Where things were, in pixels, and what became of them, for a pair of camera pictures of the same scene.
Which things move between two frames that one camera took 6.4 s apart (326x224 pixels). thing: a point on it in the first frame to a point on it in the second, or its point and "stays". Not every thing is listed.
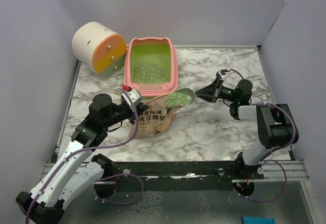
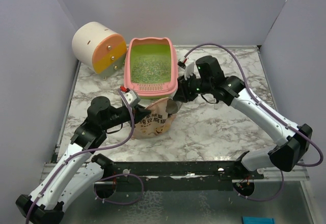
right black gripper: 211,92 to 183,93
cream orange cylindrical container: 96,46 stays
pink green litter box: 151,66 stays
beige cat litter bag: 156,121 stays
